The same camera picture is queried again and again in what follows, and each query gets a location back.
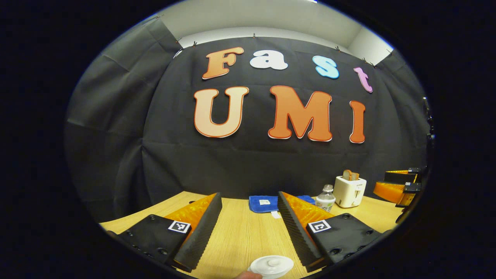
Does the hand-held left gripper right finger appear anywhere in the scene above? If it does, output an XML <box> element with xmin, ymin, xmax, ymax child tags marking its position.
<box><xmin>277</xmin><ymin>191</ymin><xmax>385</xmax><ymax>273</ymax></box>

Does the white teacup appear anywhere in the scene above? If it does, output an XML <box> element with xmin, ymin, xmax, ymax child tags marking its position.
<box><xmin>249</xmin><ymin>258</ymin><xmax>295</xmax><ymax>279</ymax></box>

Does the white toaster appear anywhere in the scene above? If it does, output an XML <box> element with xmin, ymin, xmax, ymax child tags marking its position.
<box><xmin>332</xmin><ymin>175</ymin><xmax>367</xmax><ymax>208</ymax></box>

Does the blue towel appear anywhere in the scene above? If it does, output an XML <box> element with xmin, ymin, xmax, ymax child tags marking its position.
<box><xmin>249</xmin><ymin>195</ymin><xmax>316</xmax><ymax>218</ymax></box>

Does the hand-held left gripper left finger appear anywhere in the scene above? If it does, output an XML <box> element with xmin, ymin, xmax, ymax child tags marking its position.
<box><xmin>107</xmin><ymin>192</ymin><xmax>223</xmax><ymax>273</ymax></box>

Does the clear water bottle white label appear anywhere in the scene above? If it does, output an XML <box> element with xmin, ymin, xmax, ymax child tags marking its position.
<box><xmin>315</xmin><ymin>184</ymin><xmax>336</xmax><ymax>213</ymax></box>

